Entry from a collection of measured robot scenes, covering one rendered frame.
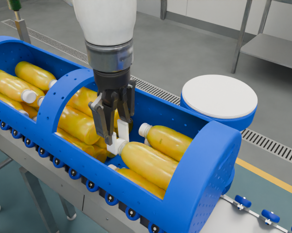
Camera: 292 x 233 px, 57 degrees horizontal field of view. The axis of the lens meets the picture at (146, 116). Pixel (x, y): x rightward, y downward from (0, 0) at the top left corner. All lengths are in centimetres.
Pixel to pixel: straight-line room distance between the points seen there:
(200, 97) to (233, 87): 16
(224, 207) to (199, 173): 33
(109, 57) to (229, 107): 59
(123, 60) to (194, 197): 29
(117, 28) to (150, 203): 35
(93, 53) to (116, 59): 4
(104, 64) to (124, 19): 9
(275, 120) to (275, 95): 43
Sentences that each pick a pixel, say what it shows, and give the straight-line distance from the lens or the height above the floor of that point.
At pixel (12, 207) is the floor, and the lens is 210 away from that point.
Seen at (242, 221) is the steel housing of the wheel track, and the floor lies 93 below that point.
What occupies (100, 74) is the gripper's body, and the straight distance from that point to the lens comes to 53.
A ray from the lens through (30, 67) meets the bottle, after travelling 106.
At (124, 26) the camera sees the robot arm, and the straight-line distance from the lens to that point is 48.
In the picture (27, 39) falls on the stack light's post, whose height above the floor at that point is 99.
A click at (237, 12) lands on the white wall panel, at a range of 409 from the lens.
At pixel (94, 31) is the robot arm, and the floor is 144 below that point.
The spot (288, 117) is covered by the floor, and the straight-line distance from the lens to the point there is 285.
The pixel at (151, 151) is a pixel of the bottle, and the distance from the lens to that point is 63.
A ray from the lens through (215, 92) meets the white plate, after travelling 106.
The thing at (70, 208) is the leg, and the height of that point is 13.
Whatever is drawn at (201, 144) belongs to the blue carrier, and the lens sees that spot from 55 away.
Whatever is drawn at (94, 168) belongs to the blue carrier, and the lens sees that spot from 65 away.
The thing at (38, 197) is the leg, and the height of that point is 42.
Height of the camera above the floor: 162
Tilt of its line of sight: 40 degrees down
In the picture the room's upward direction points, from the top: straight up
